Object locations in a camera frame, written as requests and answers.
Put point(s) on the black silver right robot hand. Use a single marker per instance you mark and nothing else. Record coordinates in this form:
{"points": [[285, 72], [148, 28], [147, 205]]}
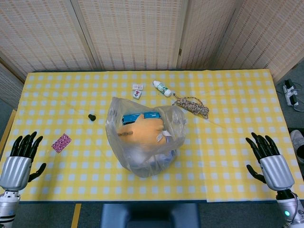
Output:
{"points": [[276, 171]]}

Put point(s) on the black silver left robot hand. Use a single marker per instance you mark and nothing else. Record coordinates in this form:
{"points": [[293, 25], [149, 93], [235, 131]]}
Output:
{"points": [[15, 169]]}

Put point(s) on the translucent plastic bag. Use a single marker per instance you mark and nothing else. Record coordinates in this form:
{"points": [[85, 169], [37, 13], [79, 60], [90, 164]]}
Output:
{"points": [[116, 109]]}

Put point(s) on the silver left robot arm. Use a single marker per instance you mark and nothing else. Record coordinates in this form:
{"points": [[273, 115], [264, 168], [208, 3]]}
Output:
{"points": [[7, 206]]}

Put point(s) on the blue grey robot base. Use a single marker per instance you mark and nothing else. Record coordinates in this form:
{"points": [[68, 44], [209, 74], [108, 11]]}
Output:
{"points": [[114, 216]]}

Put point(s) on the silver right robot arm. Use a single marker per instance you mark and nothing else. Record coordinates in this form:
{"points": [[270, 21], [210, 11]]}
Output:
{"points": [[288, 209]]}

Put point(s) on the grey white shoe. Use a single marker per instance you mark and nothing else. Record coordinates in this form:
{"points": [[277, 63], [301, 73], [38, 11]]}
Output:
{"points": [[298, 145]]}

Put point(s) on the pink patterned card packet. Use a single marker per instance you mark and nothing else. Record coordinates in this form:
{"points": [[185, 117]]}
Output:
{"points": [[61, 143]]}

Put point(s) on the white power strip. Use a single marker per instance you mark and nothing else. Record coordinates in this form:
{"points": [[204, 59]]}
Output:
{"points": [[290, 93]]}

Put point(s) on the small black knob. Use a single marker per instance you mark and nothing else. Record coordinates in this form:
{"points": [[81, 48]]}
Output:
{"points": [[92, 117]]}

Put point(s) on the blue white tissue pack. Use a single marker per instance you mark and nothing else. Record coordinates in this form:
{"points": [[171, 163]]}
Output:
{"points": [[152, 161]]}

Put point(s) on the blue rectangular box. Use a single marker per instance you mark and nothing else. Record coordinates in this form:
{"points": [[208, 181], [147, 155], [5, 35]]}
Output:
{"points": [[130, 118]]}

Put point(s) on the orange plush toy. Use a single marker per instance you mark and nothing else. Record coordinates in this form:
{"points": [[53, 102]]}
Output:
{"points": [[142, 133]]}

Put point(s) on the small white green bottle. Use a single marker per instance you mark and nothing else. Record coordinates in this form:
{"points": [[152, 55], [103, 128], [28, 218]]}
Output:
{"points": [[162, 88]]}

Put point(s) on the white mahjong tile red print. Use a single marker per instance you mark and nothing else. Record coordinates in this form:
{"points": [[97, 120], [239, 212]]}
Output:
{"points": [[137, 94]]}

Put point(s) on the white tile with two squares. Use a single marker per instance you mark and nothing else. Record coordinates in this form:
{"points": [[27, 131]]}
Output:
{"points": [[138, 87]]}

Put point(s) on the woven bamboo folding screen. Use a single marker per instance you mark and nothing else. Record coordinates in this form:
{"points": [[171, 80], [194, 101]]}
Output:
{"points": [[130, 33]]}

